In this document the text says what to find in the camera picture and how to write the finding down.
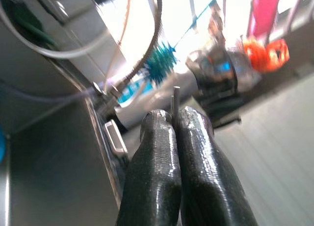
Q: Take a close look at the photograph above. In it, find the dark braided hose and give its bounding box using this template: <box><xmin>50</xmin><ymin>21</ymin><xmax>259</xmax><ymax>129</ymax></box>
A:
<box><xmin>122</xmin><ymin>0</ymin><xmax>163</xmax><ymax>82</ymax></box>

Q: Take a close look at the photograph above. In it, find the pink plastic bottle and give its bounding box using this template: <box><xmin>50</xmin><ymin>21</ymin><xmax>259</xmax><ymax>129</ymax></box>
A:
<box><xmin>246</xmin><ymin>0</ymin><xmax>283</xmax><ymax>40</ymax></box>

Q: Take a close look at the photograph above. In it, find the green scrub pad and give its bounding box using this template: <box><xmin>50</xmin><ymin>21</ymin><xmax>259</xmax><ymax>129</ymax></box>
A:
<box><xmin>6</xmin><ymin>0</ymin><xmax>57</xmax><ymax>48</ymax></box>

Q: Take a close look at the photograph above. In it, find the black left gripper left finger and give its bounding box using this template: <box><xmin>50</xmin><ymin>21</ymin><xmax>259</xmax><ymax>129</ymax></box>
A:
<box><xmin>115</xmin><ymin>109</ymin><xmax>183</xmax><ymax>226</ymax></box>

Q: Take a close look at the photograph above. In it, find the white water hose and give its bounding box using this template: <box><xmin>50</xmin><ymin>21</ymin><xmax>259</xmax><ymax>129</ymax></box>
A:
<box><xmin>0</xmin><ymin>0</ymin><xmax>116</xmax><ymax>60</ymax></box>

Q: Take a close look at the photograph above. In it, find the orange mesh scrubber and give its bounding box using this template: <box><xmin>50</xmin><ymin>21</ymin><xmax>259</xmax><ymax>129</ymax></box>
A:
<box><xmin>242</xmin><ymin>38</ymin><xmax>290</xmax><ymax>74</ymax></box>

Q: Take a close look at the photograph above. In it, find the stainless steel sink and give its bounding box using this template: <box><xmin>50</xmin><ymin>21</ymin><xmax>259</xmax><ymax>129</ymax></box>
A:
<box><xmin>0</xmin><ymin>20</ymin><xmax>123</xmax><ymax>226</ymax></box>

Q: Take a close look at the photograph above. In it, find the clear plastic tube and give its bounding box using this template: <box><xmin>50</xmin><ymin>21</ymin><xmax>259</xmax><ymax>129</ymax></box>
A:
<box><xmin>0</xmin><ymin>80</ymin><xmax>99</xmax><ymax>104</ymax></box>

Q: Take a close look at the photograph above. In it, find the white plastic clip holder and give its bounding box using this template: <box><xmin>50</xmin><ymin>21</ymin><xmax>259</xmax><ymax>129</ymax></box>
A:
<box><xmin>105</xmin><ymin>119</ymin><xmax>129</xmax><ymax>156</ymax></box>

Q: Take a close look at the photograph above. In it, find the white water filter appliance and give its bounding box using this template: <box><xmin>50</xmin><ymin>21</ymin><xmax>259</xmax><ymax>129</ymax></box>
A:
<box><xmin>114</xmin><ymin>71</ymin><xmax>200</xmax><ymax>130</ymax></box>

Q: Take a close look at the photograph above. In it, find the teal bottle brush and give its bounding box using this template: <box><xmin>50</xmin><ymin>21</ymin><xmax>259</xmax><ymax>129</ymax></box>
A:
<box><xmin>144</xmin><ymin>0</ymin><xmax>221</xmax><ymax>84</ymax></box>

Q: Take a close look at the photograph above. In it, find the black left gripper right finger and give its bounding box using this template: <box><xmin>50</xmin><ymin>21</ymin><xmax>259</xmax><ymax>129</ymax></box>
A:
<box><xmin>176</xmin><ymin>105</ymin><xmax>259</xmax><ymax>226</ymax></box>

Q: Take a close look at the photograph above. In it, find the thin steel cutlery piece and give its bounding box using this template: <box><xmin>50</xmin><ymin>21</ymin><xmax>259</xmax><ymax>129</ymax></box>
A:
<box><xmin>170</xmin><ymin>86</ymin><xmax>181</xmax><ymax>119</ymax></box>

